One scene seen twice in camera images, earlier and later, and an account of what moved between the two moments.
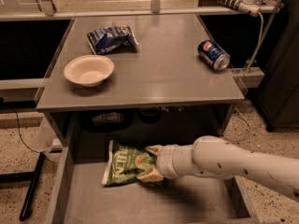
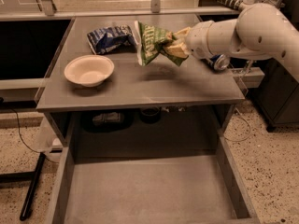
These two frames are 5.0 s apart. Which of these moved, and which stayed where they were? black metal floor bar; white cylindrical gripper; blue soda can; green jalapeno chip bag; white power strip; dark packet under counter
Moved: green jalapeno chip bag; white cylindrical gripper
Stayed: white power strip; dark packet under counter; blue soda can; black metal floor bar
